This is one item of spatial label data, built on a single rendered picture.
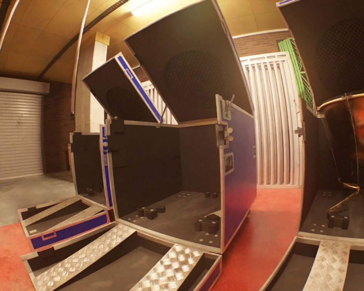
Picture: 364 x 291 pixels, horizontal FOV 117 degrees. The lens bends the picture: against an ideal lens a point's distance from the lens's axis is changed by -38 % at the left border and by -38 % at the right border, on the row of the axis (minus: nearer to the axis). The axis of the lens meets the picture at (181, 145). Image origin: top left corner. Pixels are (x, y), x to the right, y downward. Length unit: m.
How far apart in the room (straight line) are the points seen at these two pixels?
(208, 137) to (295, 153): 1.41
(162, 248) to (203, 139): 1.21
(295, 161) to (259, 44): 2.78
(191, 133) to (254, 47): 2.99
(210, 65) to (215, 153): 0.89
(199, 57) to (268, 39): 3.08
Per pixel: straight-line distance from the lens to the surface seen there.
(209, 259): 1.02
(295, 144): 2.73
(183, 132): 2.03
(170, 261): 0.98
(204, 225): 1.16
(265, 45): 4.42
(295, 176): 2.77
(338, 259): 1.05
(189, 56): 1.61
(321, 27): 1.56
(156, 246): 1.21
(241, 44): 4.49
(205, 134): 1.90
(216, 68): 1.61
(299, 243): 1.19
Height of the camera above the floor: 0.75
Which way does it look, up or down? 1 degrees down
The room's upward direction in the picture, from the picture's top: 3 degrees counter-clockwise
